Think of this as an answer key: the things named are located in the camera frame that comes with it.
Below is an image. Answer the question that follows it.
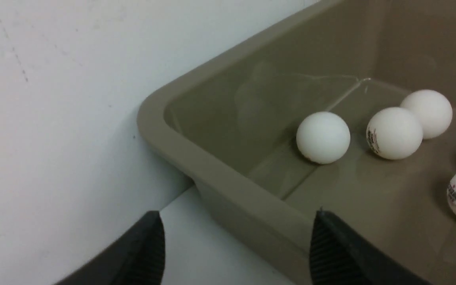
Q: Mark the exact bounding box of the tan plastic storage bin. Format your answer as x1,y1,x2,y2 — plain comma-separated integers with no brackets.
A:
137,0,456,285

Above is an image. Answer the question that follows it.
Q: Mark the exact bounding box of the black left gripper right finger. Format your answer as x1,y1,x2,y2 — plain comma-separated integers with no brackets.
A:
309,210,428,285

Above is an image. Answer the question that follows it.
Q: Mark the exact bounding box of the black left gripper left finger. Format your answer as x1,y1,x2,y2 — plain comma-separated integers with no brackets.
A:
58,211,166,285

